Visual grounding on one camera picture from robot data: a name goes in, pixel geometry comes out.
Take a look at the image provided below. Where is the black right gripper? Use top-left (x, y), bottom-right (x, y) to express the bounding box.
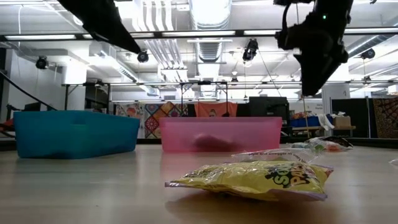
top-left (275, 23), bottom-right (351, 96)

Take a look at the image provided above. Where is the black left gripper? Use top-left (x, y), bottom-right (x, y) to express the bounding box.
top-left (57, 0), bottom-right (141, 54)

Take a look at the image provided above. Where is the yellow Sour Patch candy pack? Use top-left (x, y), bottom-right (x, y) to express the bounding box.
top-left (164, 161), bottom-right (335, 202)

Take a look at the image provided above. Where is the blue background crate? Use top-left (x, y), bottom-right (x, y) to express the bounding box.
top-left (290, 116), bottom-right (323, 128)

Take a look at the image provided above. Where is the white cloth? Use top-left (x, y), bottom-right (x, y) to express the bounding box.
top-left (317, 113), bottom-right (335, 131)

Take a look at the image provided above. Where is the brown cardboard box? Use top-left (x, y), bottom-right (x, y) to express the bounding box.
top-left (334, 115), bottom-right (352, 128)

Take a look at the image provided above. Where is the large black monitor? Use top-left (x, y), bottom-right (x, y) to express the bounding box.
top-left (245, 96), bottom-right (290, 138)

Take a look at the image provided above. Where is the black bar with light strips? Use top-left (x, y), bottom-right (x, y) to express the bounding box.
top-left (0, 27), bottom-right (398, 41)

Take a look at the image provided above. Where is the dark partition panel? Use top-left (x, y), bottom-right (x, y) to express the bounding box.
top-left (331, 98), bottom-right (374, 138)

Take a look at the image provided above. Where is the pink plastic bin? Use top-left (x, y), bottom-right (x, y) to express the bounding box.
top-left (159, 116), bottom-right (283, 153)

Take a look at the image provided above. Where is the dark patterned tapestry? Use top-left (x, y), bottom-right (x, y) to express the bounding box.
top-left (372, 98), bottom-right (398, 139)

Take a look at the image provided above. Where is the colourful patterned quilt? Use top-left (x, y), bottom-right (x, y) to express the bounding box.
top-left (114, 101), bottom-right (189, 139)

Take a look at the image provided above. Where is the orange hanging cloth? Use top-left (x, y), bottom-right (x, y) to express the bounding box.
top-left (195, 101), bottom-right (239, 118)

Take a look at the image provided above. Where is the small black monitor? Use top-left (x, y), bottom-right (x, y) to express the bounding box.
top-left (24, 101), bottom-right (42, 112)

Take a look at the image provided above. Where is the blue plastic bin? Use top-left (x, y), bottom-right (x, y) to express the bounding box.
top-left (14, 110), bottom-right (141, 160)

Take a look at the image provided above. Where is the black hanging camera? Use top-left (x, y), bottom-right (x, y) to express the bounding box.
top-left (242, 39), bottom-right (259, 62)

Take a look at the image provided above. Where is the orange ring pop candy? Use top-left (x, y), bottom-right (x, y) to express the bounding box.
top-left (325, 142), bottom-right (351, 152)

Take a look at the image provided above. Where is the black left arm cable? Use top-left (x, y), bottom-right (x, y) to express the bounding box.
top-left (0, 70), bottom-right (59, 112)

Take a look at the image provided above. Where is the silver ventilation duct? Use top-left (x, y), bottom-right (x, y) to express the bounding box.
top-left (188, 0), bottom-right (233, 65)

